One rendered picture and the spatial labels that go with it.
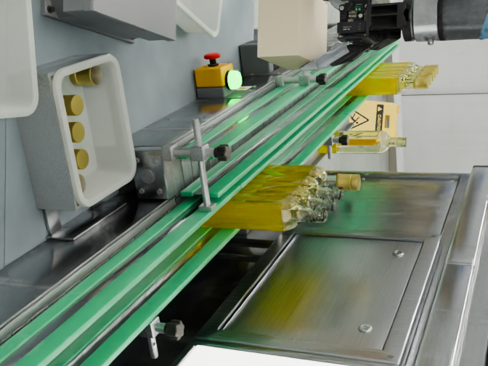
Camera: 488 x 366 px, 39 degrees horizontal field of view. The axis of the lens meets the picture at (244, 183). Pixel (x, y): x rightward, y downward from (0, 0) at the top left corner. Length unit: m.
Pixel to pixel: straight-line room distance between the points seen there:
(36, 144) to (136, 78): 0.36
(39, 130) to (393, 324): 0.64
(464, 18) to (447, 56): 6.01
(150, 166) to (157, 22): 0.26
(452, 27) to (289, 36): 0.26
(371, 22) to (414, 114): 6.17
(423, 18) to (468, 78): 6.03
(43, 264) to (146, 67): 0.53
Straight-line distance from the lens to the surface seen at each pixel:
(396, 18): 1.14
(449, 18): 1.14
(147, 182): 1.25
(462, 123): 7.28
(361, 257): 1.38
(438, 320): 1.18
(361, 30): 1.15
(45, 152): 1.11
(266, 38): 1.19
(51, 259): 1.09
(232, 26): 1.83
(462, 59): 7.14
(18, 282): 1.04
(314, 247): 1.43
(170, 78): 1.52
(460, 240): 1.45
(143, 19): 1.25
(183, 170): 1.30
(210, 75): 1.59
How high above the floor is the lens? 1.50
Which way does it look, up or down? 24 degrees down
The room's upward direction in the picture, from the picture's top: 92 degrees clockwise
